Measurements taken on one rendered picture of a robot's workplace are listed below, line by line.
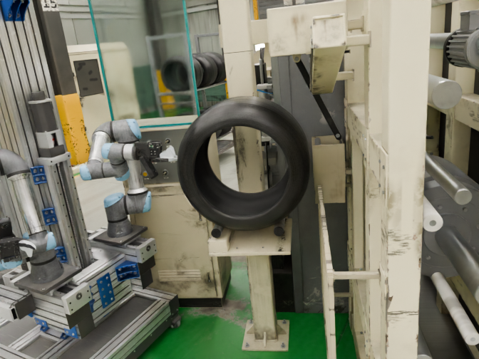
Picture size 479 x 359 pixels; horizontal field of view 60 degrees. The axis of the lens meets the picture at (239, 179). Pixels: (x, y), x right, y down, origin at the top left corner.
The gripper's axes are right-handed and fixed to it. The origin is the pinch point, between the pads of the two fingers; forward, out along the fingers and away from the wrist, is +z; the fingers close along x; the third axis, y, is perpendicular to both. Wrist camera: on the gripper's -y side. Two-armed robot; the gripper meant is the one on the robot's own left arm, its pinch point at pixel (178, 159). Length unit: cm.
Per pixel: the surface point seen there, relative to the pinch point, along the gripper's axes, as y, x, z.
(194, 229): -63, 59, -9
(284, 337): -115, 30, 53
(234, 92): 27.5, 25.6, 21.3
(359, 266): -59, 21, 89
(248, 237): -38, 4, 32
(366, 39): 52, -37, 72
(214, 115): 22.4, -11.2, 18.9
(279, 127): 19, -12, 45
